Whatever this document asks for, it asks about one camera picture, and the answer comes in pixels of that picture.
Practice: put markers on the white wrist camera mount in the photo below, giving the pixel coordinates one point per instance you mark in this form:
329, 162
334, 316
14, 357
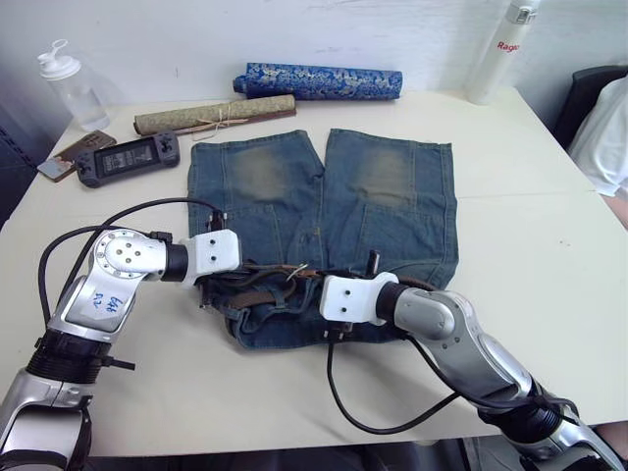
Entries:
214, 252
349, 298

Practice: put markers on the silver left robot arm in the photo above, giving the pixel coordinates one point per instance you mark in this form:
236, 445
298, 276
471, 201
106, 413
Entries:
122, 255

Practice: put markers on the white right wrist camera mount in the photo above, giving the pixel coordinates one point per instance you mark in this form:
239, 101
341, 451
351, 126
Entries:
349, 298

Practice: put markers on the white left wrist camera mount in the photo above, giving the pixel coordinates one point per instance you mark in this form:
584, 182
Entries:
214, 252

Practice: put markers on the beige brocade scroll roll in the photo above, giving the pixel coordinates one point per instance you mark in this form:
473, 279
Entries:
211, 115

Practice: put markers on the clear plastic bottle white lid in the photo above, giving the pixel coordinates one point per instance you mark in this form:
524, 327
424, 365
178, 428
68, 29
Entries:
78, 93

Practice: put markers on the dark grey handheld game console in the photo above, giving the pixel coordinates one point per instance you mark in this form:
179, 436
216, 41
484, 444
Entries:
128, 159

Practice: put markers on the black chair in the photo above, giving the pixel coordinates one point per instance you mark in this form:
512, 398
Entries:
581, 98

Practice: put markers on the brown braided belt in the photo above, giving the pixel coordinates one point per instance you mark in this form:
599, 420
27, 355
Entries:
255, 298

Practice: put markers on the white handwritten label sticker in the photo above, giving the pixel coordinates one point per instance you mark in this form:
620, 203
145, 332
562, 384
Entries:
107, 303

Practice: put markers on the tall white bottle red print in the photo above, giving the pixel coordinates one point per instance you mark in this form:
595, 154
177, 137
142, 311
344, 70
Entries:
498, 54

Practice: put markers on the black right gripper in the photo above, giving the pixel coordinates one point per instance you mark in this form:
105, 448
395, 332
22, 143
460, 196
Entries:
371, 262

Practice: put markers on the blue denim shorts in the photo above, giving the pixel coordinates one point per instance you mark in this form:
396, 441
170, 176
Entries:
324, 206

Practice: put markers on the blue brocade scroll roll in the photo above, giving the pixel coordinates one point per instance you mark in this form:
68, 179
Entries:
324, 81

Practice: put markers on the small pale card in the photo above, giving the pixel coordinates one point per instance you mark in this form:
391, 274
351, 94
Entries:
55, 169

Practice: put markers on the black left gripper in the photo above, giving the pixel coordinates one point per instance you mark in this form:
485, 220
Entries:
216, 290

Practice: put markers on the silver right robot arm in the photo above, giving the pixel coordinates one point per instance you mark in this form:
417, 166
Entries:
441, 319

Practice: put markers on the person in white shirt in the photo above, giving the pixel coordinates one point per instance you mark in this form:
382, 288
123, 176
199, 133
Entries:
603, 137

